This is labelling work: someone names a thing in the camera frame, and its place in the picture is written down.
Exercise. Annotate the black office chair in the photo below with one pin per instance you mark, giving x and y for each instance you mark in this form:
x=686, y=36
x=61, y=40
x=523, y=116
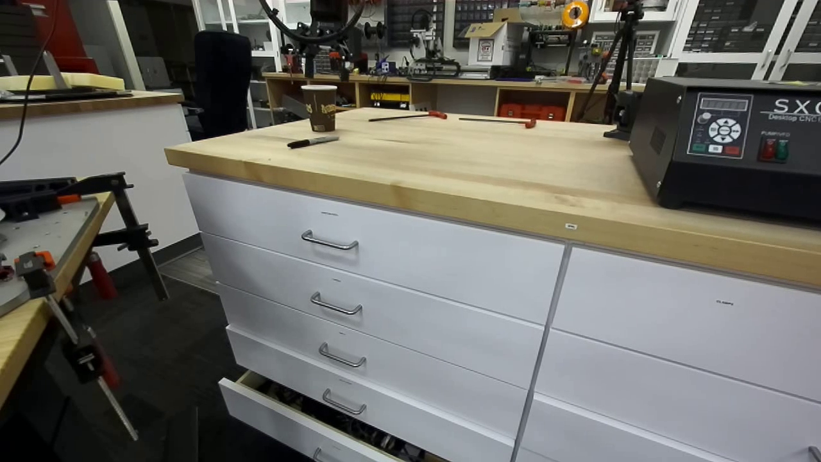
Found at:
x=220, y=83

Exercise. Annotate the white drawer cabinet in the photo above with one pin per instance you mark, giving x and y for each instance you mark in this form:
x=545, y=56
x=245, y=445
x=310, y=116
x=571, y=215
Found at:
x=494, y=348

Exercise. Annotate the red-handled T hex key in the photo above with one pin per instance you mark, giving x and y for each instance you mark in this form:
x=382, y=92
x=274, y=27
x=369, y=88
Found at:
x=499, y=122

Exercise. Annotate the black camera tripod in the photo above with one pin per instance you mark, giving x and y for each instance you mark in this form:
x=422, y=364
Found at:
x=622, y=102

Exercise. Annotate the wooden shelf workbench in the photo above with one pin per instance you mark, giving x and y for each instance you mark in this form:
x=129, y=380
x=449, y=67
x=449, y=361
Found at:
x=546, y=102

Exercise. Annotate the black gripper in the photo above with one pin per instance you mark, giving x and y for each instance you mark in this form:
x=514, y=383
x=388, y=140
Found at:
x=317, y=40

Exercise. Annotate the brown paper coffee cup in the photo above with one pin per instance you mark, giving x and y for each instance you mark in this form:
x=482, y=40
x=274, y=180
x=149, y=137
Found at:
x=322, y=107

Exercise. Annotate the black control box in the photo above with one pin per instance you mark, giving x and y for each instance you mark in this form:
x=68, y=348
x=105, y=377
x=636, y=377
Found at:
x=734, y=146

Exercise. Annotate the red black bar clamp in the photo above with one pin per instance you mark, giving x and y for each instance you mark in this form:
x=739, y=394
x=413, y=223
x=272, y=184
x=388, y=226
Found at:
x=79, y=348

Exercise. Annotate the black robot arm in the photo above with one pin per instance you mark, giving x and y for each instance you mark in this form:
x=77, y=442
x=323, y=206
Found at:
x=322, y=13

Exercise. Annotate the black sharpie marker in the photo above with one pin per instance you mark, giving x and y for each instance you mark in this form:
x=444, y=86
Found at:
x=310, y=142

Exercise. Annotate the yellow tape roll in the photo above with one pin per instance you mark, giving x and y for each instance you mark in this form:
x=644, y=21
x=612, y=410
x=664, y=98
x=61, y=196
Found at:
x=576, y=13

